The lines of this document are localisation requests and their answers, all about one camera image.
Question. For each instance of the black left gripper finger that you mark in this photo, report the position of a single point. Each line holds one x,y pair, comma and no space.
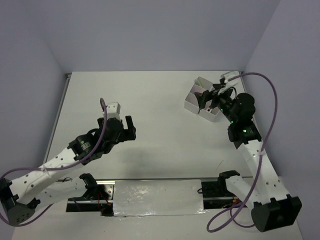
130,125
100,122

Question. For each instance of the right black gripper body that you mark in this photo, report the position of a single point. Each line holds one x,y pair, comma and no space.
225,102

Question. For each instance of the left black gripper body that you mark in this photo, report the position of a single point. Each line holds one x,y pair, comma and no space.
124,135

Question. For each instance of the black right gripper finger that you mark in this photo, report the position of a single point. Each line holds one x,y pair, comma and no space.
201,95
201,104

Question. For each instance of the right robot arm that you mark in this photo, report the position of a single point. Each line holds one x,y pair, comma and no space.
270,203

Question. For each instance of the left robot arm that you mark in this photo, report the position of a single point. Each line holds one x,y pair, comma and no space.
50,183

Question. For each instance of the white compartment container left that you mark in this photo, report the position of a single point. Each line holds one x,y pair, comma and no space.
190,102

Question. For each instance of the white compartment container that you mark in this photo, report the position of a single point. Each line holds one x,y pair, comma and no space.
190,102
210,114

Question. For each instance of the white compartment container right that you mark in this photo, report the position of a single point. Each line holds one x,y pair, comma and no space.
210,114

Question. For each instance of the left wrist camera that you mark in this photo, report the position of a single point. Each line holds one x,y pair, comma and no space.
113,110

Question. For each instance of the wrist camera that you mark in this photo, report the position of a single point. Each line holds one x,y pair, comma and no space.
227,82
113,110

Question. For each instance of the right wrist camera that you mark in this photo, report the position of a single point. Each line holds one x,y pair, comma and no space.
227,82

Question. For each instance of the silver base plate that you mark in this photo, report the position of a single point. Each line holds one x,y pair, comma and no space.
145,198

